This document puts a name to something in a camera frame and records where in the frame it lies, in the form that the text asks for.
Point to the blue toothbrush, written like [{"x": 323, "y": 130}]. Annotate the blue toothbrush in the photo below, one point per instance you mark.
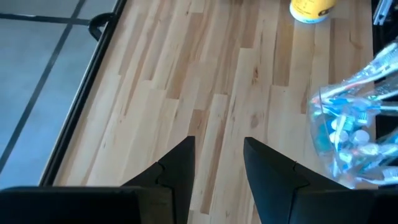
[
  {"x": 351, "y": 104},
  {"x": 385, "y": 175}
]

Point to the green toothbrush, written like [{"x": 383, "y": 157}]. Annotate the green toothbrush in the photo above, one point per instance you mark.
[{"x": 385, "y": 57}]

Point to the white capped toothpaste tube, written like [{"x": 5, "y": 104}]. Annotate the white capped toothpaste tube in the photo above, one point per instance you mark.
[
  {"x": 342, "y": 136},
  {"x": 361, "y": 137}
]

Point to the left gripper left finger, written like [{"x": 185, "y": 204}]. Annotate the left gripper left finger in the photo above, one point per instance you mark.
[{"x": 109, "y": 207}]

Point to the silver metal bracket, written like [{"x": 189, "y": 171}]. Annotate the silver metal bracket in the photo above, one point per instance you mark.
[{"x": 383, "y": 11}]

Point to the yellow canister with white lid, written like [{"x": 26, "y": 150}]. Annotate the yellow canister with white lid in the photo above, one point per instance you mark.
[{"x": 311, "y": 9}]

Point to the orange toothbrush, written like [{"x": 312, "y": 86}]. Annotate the orange toothbrush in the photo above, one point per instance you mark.
[{"x": 348, "y": 87}]

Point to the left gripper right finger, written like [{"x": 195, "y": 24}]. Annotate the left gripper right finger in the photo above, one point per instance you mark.
[{"x": 311, "y": 207}]

